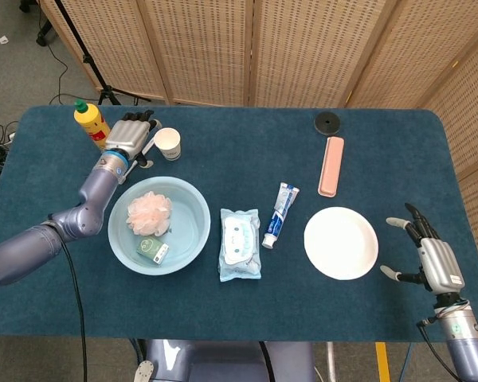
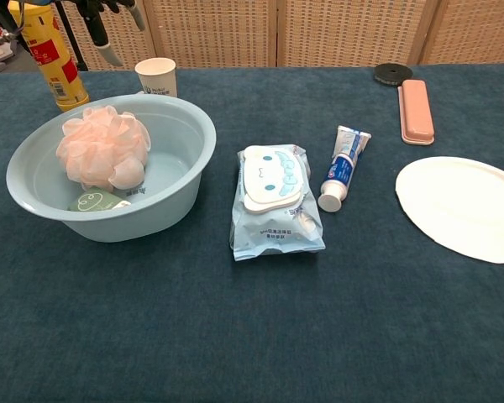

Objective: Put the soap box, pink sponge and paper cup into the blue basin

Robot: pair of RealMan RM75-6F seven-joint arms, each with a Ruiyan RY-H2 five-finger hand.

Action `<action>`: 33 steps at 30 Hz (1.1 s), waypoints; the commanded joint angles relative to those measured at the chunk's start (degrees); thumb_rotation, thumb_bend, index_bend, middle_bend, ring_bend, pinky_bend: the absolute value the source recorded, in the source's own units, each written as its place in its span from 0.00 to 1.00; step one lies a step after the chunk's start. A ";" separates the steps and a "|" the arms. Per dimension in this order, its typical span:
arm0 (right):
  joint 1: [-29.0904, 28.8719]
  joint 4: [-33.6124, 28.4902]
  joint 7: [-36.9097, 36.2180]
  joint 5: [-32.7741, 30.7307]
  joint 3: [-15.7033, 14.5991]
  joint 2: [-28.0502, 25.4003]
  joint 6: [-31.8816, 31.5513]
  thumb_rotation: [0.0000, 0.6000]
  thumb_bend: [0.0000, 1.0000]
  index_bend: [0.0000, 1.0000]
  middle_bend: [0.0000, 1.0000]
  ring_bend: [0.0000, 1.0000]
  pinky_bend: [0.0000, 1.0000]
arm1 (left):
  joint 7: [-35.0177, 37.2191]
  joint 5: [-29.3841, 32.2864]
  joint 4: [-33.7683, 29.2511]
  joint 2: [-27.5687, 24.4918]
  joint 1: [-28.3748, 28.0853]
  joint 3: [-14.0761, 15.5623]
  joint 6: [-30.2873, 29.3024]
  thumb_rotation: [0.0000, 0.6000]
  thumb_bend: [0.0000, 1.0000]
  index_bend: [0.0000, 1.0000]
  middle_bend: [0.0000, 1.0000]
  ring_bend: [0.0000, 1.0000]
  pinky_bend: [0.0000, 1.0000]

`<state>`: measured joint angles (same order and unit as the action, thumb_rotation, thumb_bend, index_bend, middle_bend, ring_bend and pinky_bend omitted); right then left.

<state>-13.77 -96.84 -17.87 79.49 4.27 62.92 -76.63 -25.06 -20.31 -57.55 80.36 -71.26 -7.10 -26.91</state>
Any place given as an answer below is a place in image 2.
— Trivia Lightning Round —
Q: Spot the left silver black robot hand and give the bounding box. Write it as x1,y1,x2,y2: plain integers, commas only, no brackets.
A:
52,0,147,67

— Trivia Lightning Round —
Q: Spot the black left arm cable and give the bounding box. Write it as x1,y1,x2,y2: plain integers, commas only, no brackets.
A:
0,0,41,66

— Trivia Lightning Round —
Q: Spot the pink bath loofah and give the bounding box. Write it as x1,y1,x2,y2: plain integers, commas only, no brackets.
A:
55,105,152,191

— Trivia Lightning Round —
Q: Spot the yellow bottle with green cap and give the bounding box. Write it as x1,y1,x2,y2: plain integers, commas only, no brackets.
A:
7,0,91,113

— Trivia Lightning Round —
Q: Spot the black round disc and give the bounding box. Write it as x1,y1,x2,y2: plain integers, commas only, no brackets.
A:
373,62,410,88

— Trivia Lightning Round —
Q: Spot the dark blue table cloth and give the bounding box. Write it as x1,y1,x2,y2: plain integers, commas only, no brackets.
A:
0,62,504,403

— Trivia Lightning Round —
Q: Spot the white paper plate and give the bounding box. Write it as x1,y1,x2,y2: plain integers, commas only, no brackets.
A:
395,156,504,264

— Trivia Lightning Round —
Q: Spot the blue white toothpaste tube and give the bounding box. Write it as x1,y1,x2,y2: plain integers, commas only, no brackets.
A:
318,124,373,212

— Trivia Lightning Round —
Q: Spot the pink toothbrush case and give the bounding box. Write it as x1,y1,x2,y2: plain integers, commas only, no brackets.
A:
397,78,437,147

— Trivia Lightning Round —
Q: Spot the white paper cup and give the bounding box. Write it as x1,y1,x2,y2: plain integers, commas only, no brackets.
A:
134,58,178,98

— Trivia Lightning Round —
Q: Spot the blue wet wipes pack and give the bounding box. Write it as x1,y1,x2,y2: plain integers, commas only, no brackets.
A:
228,144,327,262

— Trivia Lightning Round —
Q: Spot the wicker folding screen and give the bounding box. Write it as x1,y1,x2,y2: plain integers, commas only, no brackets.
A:
50,0,504,71

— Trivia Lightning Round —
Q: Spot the light blue plastic basin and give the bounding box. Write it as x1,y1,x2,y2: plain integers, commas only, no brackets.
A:
6,94,218,243

